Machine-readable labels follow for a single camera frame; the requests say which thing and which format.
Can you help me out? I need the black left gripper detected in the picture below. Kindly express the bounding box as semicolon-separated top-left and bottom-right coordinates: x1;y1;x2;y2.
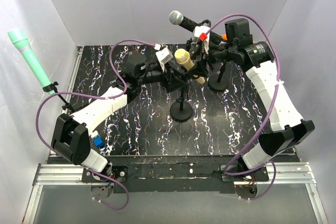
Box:
138;62;186;92

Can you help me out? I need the beige microphone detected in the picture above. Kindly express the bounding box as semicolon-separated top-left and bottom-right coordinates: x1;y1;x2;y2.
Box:
174;48;205;84

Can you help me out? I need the black round-base stand front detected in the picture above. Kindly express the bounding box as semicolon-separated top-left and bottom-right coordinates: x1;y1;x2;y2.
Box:
170;76;193;123

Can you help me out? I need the black round-base stand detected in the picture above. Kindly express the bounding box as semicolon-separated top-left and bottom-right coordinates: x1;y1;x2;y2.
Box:
170;76;193;123
207;62;228;92

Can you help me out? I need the orange microphone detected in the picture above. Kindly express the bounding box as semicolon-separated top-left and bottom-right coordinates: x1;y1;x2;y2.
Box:
222;34;256;46

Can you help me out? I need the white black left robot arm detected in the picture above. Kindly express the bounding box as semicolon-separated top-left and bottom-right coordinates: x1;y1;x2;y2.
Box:
51;48;184;182

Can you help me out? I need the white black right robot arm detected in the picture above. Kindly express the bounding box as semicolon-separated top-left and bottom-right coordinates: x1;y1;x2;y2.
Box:
207;14;315;181

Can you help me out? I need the black round-base stand rear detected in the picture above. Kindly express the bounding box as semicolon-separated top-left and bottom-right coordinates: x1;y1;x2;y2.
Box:
207;62;228;92

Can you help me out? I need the black tripod microphone stand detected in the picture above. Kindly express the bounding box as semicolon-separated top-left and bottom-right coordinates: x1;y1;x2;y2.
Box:
190;19;211;44

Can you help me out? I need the black silver-head microphone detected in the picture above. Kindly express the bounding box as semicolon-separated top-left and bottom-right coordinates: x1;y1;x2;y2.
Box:
169;10;226;45

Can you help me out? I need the black tripod stand at left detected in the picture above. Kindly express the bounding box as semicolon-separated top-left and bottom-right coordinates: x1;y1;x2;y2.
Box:
43;81;75;112

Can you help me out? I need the mint green microphone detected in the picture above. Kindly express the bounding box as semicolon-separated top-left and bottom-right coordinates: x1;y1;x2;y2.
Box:
7;28;56;94

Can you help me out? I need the black marble pattern mat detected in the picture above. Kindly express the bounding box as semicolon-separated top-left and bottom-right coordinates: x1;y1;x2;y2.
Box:
71;44;267;156

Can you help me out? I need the blue white cube toy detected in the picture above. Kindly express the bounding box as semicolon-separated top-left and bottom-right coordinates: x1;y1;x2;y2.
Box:
91;131;104;148

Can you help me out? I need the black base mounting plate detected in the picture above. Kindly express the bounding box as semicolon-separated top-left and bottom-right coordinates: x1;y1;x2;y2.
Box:
81;155;270;195

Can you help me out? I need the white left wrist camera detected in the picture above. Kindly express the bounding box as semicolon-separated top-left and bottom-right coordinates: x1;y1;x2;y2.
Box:
155;47;173;64

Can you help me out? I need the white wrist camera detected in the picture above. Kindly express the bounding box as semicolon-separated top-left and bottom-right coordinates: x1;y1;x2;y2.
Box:
155;47;173;64
192;26;211;54

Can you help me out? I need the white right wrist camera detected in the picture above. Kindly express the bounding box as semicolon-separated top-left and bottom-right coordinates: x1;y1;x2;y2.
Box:
192;26;211;54

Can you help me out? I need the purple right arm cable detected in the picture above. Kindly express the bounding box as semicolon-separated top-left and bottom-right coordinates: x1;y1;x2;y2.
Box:
204;13;282;201

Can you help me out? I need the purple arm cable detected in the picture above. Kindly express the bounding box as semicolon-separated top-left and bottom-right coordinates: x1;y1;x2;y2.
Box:
204;13;282;201
35;39;161;210

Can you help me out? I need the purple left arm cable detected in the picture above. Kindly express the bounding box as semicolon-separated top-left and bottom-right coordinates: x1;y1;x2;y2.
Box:
35;39;161;210

